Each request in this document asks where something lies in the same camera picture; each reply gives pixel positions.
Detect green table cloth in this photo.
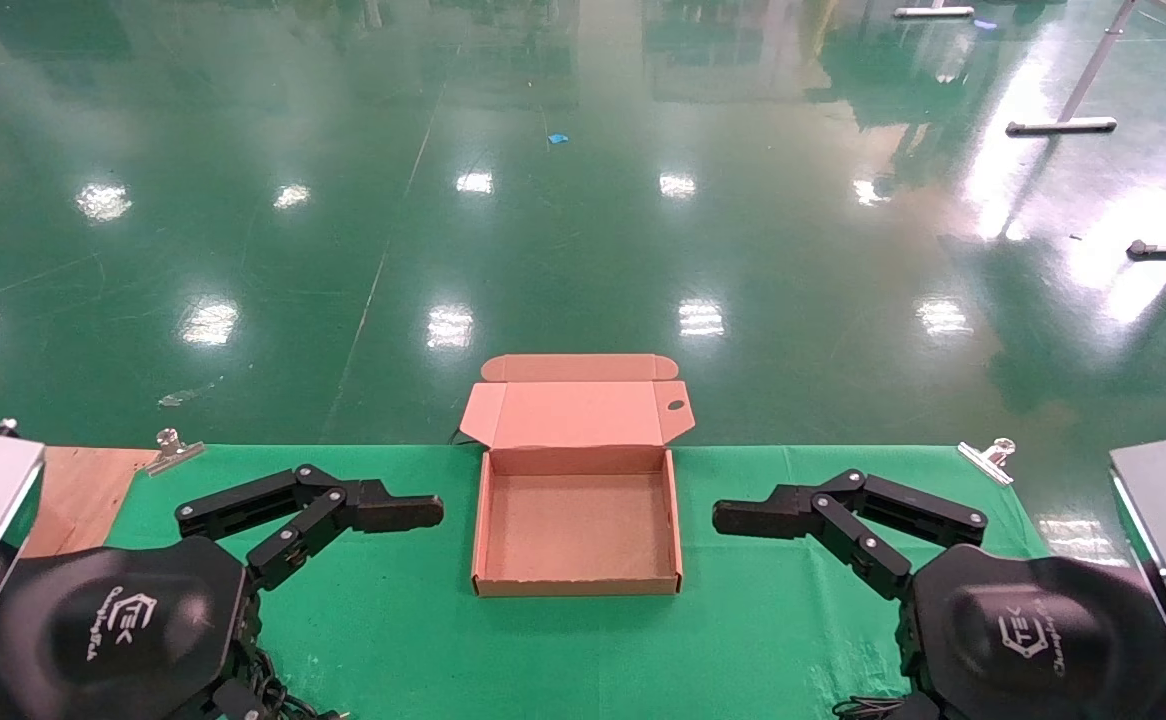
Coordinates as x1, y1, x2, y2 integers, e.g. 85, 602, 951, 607
106, 444, 1052, 720

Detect white table leg frame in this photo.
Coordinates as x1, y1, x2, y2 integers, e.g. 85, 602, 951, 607
1005, 0, 1141, 137

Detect silver metal spring clip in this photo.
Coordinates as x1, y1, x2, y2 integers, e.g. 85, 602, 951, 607
143, 428, 206, 477
957, 437, 1017, 488

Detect open brown cardboard box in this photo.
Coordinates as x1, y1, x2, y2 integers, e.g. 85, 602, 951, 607
458, 352, 696, 599

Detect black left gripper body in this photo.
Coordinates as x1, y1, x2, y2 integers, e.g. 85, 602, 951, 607
0, 537, 250, 720

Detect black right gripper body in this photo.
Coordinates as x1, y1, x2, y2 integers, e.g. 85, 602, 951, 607
908, 545, 1166, 720

